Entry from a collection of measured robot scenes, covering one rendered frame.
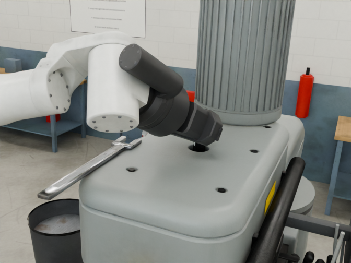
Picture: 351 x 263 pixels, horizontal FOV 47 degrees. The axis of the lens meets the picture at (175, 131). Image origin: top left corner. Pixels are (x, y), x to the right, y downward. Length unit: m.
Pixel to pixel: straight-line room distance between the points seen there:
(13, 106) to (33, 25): 6.01
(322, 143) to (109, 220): 4.61
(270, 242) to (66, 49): 0.40
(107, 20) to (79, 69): 5.18
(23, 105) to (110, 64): 0.13
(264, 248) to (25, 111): 0.38
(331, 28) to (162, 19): 2.04
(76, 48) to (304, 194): 0.98
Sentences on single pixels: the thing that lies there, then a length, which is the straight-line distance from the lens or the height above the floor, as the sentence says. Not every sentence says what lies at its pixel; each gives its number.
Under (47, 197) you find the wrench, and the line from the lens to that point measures 0.56.
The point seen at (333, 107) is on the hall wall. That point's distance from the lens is 4.97.
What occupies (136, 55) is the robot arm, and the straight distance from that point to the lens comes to 0.48.
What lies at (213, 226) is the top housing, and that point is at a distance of 0.53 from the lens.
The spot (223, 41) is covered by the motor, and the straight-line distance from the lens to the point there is 0.83.
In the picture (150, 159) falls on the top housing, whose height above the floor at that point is 1.89.
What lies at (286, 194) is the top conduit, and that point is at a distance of 0.79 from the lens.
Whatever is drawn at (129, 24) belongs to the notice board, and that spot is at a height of 1.69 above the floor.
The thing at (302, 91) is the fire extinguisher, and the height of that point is 1.12.
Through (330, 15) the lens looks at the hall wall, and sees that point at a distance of 4.85.
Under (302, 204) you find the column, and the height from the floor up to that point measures 1.56.
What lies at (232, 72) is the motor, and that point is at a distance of 0.84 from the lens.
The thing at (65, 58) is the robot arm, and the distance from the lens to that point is 0.56.
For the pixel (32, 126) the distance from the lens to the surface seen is 6.13.
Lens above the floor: 2.16
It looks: 19 degrees down
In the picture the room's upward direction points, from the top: 2 degrees clockwise
